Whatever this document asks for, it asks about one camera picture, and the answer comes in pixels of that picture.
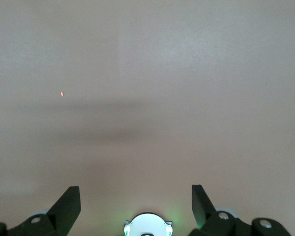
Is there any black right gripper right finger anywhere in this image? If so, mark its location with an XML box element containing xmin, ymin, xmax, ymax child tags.
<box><xmin>188</xmin><ymin>184</ymin><xmax>254</xmax><ymax>236</ymax></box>

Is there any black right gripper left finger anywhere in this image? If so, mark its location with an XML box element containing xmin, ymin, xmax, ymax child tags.
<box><xmin>7</xmin><ymin>185</ymin><xmax>82</xmax><ymax>236</ymax></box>

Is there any brown table mat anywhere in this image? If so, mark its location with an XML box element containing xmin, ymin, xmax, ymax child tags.
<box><xmin>0</xmin><ymin>0</ymin><xmax>295</xmax><ymax>236</ymax></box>

